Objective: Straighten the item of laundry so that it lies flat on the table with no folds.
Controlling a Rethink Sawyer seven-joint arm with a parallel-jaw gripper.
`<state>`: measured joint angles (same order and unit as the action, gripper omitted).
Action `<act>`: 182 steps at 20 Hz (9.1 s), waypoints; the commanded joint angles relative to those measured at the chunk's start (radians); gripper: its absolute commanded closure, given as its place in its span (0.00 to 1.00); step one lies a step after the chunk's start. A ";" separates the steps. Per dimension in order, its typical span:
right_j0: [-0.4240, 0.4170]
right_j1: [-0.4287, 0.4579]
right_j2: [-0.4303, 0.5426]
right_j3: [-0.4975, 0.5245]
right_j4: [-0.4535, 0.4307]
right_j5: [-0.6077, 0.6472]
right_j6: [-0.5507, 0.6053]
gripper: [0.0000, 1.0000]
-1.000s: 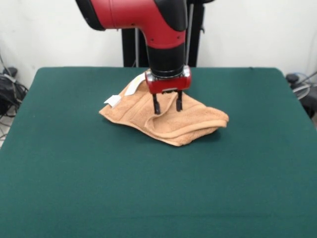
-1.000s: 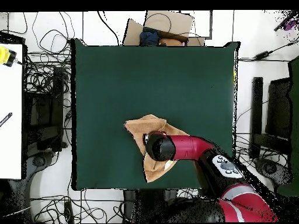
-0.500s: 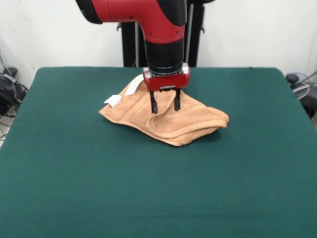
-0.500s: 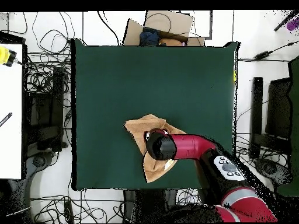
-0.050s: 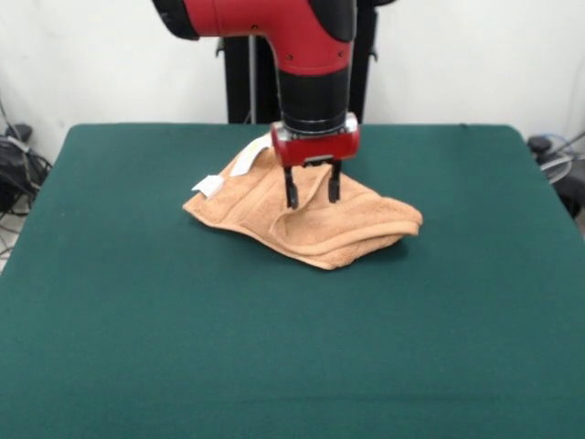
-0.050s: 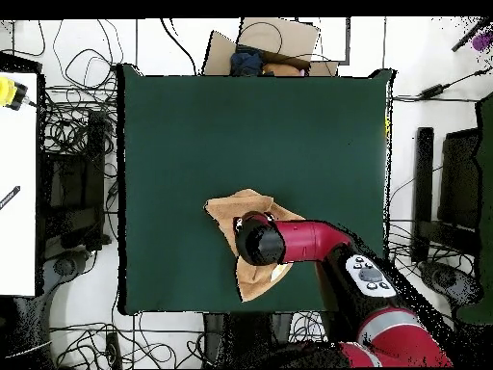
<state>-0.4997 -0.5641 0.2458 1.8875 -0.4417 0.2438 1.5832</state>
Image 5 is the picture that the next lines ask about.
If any tan terry towel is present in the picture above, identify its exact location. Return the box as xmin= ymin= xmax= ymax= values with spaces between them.
xmin=181 ymin=134 xmax=424 ymax=271

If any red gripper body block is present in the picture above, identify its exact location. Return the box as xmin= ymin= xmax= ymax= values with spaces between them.
xmin=270 ymin=123 xmax=361 ymax=168

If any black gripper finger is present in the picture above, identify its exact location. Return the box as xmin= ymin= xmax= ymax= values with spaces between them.
xmin=282 ymin=164 xmax=301 ymax=210
xmin=327 ymin=158 xmax=343 ymax=204

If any dark green table cloth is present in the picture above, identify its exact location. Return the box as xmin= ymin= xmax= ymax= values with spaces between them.
xmin=0 ymin=123 xmax=585 ymax=439

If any black cable bundle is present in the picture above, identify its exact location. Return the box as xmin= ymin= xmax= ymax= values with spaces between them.
xmin=0 ymin=136 xmax=54 ymax=219

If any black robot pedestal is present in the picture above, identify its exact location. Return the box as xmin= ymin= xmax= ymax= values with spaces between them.
xmin=215 ymin=8 xmax=380 ymax=125

